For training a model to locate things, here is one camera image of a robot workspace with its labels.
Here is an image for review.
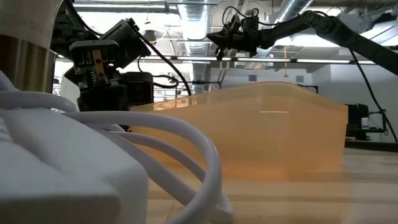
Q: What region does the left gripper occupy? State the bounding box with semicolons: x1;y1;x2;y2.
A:
63;39;155;112

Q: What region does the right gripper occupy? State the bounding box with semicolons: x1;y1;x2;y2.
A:
206;27;272;61

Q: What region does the ceiling light strip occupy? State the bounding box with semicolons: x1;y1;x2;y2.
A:
57;54;377;65

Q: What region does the grey ceiling pipe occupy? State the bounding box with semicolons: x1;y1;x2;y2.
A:
73;2;180;15

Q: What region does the orange translucent plastic tray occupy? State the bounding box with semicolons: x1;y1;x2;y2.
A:
129;81;349;181

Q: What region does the black machine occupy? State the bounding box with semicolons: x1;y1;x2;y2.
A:
345;103;389;141

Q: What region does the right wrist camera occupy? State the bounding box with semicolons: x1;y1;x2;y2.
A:
229;14;259;32

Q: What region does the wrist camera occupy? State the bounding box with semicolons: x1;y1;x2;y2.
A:
229;14;259;32
101;17;152;68

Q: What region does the wide silver air duct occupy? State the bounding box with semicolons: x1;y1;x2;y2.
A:
178;0;215;94

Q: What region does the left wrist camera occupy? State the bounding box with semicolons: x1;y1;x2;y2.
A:
101;17;152;68

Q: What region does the yellow hanging cord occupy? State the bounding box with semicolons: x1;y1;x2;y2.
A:
282;45;289;78

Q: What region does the slanted silver air duct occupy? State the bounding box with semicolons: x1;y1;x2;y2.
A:
270;0;315;26

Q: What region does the white lamp cable with plug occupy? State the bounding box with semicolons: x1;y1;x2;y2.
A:
0;70;234;224

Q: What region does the thin black frame stand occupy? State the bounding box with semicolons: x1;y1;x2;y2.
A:
297;83;320;94

